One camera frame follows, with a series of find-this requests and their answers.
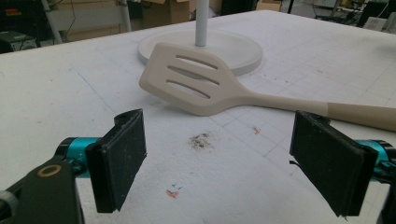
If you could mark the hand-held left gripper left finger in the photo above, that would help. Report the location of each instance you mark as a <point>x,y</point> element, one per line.
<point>120,161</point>

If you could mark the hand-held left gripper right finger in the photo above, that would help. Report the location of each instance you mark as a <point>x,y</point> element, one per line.
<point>330,165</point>

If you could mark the beige slotted spatula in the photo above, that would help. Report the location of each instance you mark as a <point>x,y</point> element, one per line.
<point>199,82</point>

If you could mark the grey metal stand leg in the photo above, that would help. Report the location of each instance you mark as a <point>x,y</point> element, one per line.
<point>125,15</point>

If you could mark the white round lamp base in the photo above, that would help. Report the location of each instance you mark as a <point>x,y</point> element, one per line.
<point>214,49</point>

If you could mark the cardboard box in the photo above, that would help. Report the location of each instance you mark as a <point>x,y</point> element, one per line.
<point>169,11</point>

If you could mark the black equipment case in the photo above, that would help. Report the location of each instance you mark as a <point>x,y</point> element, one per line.
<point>14,42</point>

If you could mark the white lamp pole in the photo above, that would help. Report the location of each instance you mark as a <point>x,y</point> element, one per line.
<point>201,21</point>

